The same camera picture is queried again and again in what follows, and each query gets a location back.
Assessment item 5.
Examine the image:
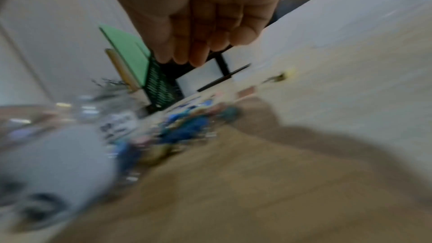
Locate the person's right hand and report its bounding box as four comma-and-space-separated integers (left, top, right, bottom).
101, 0, 299, 68

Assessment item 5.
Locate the light green board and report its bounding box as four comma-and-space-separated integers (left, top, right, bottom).
99, 24, 151, 88

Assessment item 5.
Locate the dark green perforated basket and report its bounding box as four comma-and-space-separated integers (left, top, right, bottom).
144, 51, 180, 113

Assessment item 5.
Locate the small yellow object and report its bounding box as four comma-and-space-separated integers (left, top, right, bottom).
262, 68, 298, 85

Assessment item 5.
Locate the wooden stick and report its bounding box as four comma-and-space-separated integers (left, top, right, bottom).
104, 48, 141, 92

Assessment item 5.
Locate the pile of blue small items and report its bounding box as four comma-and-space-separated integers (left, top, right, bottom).
113, 100, 244, 165

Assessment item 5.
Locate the clear glass jar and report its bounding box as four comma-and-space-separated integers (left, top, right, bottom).
0, 94, 146, 233

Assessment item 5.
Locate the black metal frame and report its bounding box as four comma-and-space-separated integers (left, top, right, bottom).
158, 44, 252, 94

